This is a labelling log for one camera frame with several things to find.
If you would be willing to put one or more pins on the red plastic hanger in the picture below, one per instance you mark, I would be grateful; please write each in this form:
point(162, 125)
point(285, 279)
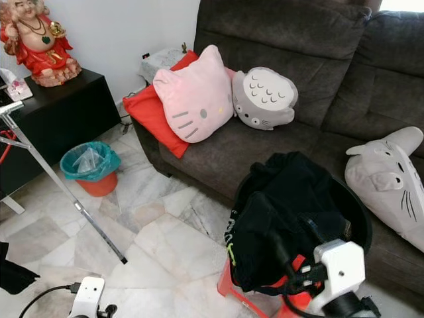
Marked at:
point(6, 141)

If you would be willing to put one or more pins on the large grey Totoro plush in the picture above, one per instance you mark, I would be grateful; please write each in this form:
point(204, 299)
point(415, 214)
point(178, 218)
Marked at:
point(391, 185)

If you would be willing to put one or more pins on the dark grey sofa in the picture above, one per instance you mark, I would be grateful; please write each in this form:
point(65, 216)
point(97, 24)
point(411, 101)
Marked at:
point(338, 99)

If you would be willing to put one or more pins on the red bin with teal bag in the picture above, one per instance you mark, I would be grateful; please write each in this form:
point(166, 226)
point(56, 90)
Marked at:
point(99, 185)

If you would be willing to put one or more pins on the black shirt with green logo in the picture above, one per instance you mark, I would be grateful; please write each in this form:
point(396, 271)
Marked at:
point(13, 271)

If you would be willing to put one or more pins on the pink Hello Kitty cushion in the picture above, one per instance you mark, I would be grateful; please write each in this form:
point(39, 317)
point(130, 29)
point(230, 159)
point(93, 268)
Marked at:
point(192, 96)

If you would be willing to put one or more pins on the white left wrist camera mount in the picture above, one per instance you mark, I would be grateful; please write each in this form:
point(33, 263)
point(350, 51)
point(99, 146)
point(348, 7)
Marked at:
point(87, 298)

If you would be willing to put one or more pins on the small grey Totoro cushion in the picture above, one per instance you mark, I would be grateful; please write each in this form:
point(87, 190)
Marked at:
point(265, 103)

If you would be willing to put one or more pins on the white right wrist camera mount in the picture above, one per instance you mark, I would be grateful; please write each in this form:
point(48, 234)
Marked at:
point(341, 268)

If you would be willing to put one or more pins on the black laundry basket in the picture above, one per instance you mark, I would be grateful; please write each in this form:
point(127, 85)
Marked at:
point(358, 218)

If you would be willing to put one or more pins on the black clothes pile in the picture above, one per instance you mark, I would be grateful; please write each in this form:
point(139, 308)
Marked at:
point(265, 192)

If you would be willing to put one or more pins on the red plastic stool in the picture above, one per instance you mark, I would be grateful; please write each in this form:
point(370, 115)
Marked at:
point(228, 281)

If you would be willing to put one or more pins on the red cushion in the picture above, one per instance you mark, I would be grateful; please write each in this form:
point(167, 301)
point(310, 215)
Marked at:
point(149, 116)

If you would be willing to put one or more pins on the silver clothes rack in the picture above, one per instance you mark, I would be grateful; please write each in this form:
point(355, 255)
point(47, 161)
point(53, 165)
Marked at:
point(66, 182)

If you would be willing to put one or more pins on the black TV cabinet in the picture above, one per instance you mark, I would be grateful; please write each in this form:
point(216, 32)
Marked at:
point(73, 112)

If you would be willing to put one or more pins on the white tissue box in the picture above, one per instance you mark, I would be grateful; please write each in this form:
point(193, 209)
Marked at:
point(18, 89)

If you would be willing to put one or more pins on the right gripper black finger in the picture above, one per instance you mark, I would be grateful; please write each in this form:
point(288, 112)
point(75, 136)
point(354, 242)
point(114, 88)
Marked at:
point(317, 232)
point(283, 254)

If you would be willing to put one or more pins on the red laughing Buddha statue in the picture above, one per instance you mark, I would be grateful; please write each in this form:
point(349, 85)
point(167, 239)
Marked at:
point(43, 53)

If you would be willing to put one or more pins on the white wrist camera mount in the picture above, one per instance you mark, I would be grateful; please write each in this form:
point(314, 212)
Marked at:
point(87, 298)
point(341, 268)

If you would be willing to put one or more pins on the small bronze figurine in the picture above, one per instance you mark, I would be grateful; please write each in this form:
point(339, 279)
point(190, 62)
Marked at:
point(184, 48)

